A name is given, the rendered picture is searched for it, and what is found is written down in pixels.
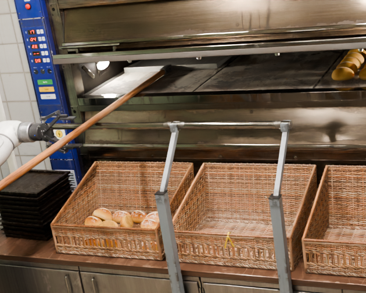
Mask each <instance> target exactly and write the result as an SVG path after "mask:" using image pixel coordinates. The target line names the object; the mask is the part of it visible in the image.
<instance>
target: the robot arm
mask: <svg viewBox="0 0 366 293"><path fill-rule="evenodd" d="M54 115H57V117H56V118H55V119H53V120H52V121H51V122H50V123H49V124H47V123H46V120H47V119H48V118H50V117H52V116H54ZM76 118H77V116H68V115H67V114H66V115H62V114H61V113H60V110H57V111H55V112H53V113H51V114H50V115H48V116H43V117H41V118H40V120H41V121H42V123H34V122H20V121H16V120H8V121H2V122H0V167H1V166H2V165H3V164H4V163H5V162H6V160H7V159H8V157H9V156H10V154H11V153H12V151H13V150H14V149H15V148H16V147H18V146H19V145H20V144H21V143H27V142H36V141H45V142H46V144H47V146H46V148H49V147H50V146H52V145H53V143H51V142H54V143H56V142H58V141H59V139H58V138H57V137H56V136H54V135H55V134H54V132H53V128H52V126H53V125H54V124H55V123H56V122H57V121H58V120H74V119H76ZM49 141H51V142H49ZM81 146H82V144H66V145H65V146H63V147H62V148H60V149H59V150H58V151H59V152H61V153H63V154H66V153H67V152H68V151H69V150H68V149H74V148H79V147H81Z"/></svg>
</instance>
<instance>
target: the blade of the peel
mask: <svg viewBox="0 0 366 293"><path fill-rule="evenodd" d="M232 56H233V55H229V56H207V57H201V59H199V60H198V59H197V57H194V58H172V59H149V60H140V61H139V62H137V63H134V64H132V65H129V66H127V67H125V68H124V72H125V73H135V72H159V71H160V69H161V68H162V67H164V66H165V65H171V67H172V70H196V69H218V68H219V67H220V66H221V65H222V64H223V63H225V62H226V61H227V60H228V59H229V58H231V57H232Z"/></svg>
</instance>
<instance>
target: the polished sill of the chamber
mask: <svg viewBox="0 0 366 293"><path fill-rule="evenodd" d="M124 95H125V94H99V95H83V96H81V97H79V98H78V104H79V106H91V105H111V104H112V103H113V102H115V101H117V100H118V99H120V98H121V97H122V96H124ZM356 99H366V87H338V88H298V89H277V90H238V91H198V92H159V93H139V94H136V95H135V96H133V97H132V98H131V99H129V100H128V101H127V102H125V103H123V105H144V104H171V103H224V102H276V101H329V100H356Z"/></svg>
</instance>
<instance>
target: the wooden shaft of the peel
mask: <svg viewBox="0 0 366 293"><path fill-rule="evenodd" d="M164 74H165V71H164V70H160V71H159V72H157V73H156V74H154V75H153V76H152V77H150V78H148V79H147V80H145V81H144V82H143V83H141V84H140V85H138V86H137V87H135V88H134V89H133V90H131V91H130V92H128V93H127V94H125V95H124V96H122V97H121V98H120V99H118V100H117V101H115V102H113V103H112V104H111V105H109V106H108V107H106V108H105V109H104V110H102V111H101V112H99V113H98V114H97V115H95V116H94V117H92V118H90V119H89V120H88V121H86V122H85V123H83V124H82V125H81V126H79V127H77V128H76V129H75V130H73V131H72V132H70V133H69V134H68V135H66V136H65V137H63V138H62V139H60V140H59V141H58V142H56V143H54V144H53V145H52V146H50V147H49V148H47V149H46V150H44V151H43V152H41V153H40V154H39V155H37V156H36V157H34V158H33V159H31V160H30V161H28V162H27V163H26V164H24V165H23V166H21V167H20V168H18V169H17V170H15V171H14V172H13V173H11V174H10V175H8V176H7V177H5V178H4V179H3V180H1V181H0V191H2V190H3V189H4V188H6V187H7V186H8V185H10V184H11V183H13V182H14V181H16V180H17V179H18V178H20V177H21V176H22V175H24V174H26V173H27V172H28V171H30V170H31V169H32V168H34V167H35V166H36V165H38V164H39V163H41V162H42V161H43V160H45V159H46V158H48V157H49V156H51V155H52V154H53V153H55V152H56V151H58V150H59V149H60V148H62V147H63V146H65V145H66V144H68V143H69V142H70V141H72V140H73V139H75V138H76V137H77V136H79V135H80V134H81V133H83V132H84V131H85V130H87V129H89V128H90V127H91V126H93V125H94V124H95V123H97V122H98V121H100V120H101V119H103V118H104V117H105V116H107V115H108V114H109V113H111V112H112V111H114V110H115V109H117V108H118V107H119V106H121V105H122V104H123V103H125V102H127V101H128V100H129V99H131V98H132V97H133V96H135V95H136V94H137V93H139V92H141V91H142V90H143V89H145V88H146V87H147V86H149V85H150V84H152V83H153V82H154V81H156V80H157V79H158V78H160V77H161V76H163V75H164Z"/></svg>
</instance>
